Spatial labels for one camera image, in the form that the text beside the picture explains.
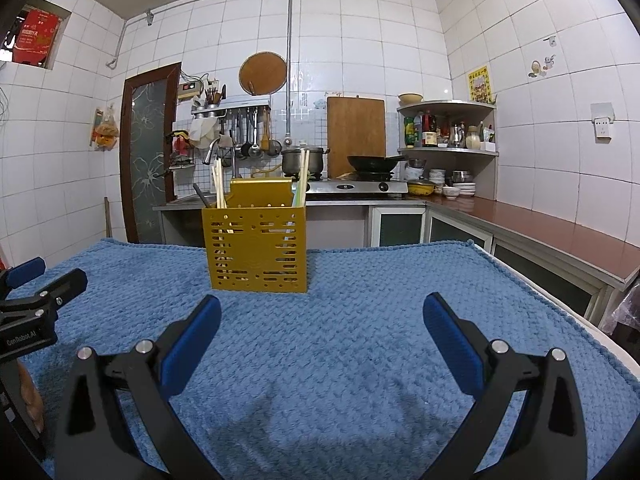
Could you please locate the hanging plastic bag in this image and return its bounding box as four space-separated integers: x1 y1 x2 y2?
90 105 121 151

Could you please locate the white hanging bag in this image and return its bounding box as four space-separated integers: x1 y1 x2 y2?
189 119 217 150

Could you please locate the yellow slotted utensil holder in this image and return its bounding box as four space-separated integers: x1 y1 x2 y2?
201 177 308 293

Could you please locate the white wall socket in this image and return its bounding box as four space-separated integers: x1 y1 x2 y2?
591 102 615 139

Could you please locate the grey corner shelf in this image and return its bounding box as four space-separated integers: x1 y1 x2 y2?
396 100 500 203

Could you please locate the wooden cutting board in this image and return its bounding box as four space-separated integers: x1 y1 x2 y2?
326 96 387 177

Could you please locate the teapot wall sticker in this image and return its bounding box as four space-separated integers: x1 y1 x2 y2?
529 54 557 78

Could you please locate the row of condiment bottles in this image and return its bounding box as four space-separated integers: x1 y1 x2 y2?
403 110 498 153

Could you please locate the kitchen counter cabinet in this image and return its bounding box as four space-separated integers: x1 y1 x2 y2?
152 194 640 331

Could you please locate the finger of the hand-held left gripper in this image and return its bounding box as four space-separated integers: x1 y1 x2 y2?
0 256 47 291
0 268 89 319

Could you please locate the blue fleece blanket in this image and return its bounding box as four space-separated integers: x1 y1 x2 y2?
7 237 640 480

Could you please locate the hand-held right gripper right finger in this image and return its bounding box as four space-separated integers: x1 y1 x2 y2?
420 291 590 480

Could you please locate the brown frosted glass door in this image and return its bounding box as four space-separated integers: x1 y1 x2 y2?
121 62 182 245

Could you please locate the steel cooking pot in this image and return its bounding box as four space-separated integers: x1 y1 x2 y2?
280 146 331 177

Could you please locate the red cardboard box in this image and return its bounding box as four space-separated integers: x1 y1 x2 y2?
11 7 61 66

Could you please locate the person's left hand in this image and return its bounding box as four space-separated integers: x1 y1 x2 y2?
17 360 45 433

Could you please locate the steel utensil wall rack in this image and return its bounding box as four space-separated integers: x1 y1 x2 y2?
192 96 273 118

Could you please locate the pile of wooden chopsticks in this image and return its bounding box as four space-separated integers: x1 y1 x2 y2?
211 147 312 211

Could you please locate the clear plastic bag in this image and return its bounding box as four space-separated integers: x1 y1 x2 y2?
600 285 640 336

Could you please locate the steel gas stove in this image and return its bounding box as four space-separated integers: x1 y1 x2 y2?
305 175 408 198

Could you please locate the round wooden board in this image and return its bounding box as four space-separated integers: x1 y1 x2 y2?
238 51 287 96

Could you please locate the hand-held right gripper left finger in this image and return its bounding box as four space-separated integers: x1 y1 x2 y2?
54 294 223 480

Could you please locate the yellow wall poster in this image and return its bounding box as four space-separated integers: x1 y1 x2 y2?
467 65 492 102

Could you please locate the wire rack with red items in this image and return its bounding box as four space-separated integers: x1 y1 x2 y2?
166 130 197 170

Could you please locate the black wok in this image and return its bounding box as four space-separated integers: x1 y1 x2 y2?
346 154 407 173

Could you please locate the grey metal wall pipe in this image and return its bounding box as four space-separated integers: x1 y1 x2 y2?
106 0 296 148

